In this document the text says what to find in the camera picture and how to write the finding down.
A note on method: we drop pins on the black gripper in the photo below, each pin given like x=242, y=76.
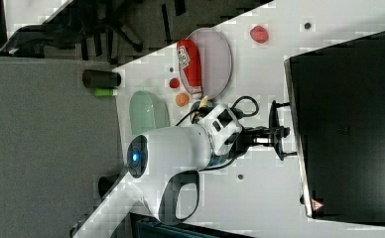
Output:
x=258, y=136

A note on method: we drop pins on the black toaster oven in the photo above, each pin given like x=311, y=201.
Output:
x=337, y=103

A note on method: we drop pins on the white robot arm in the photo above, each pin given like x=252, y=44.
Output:
x=161, y=161

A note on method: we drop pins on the blue bowl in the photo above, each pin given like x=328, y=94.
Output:
x=194, y=110

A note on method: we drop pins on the grey round plate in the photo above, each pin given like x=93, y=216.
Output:
x=215, y=60

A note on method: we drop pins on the red strawberry toy far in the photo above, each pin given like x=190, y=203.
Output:
x=259, y=34

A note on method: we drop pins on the red strawberry toy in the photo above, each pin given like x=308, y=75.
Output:
x=174, y=83
x=259, y=34

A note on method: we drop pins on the orange toy fruit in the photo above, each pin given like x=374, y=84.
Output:
x=182, y=99

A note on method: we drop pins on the red ketchup bottle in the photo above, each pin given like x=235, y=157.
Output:
x=189, y=62

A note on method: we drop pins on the green marker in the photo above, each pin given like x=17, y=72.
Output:
x=105, y=92

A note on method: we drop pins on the black office chair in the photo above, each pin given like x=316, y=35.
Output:
x=78, y=21

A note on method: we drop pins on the black cylinder cup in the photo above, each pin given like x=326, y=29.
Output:
x=100, y=79

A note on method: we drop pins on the blue metal frame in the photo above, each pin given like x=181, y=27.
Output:
x=149, y=227

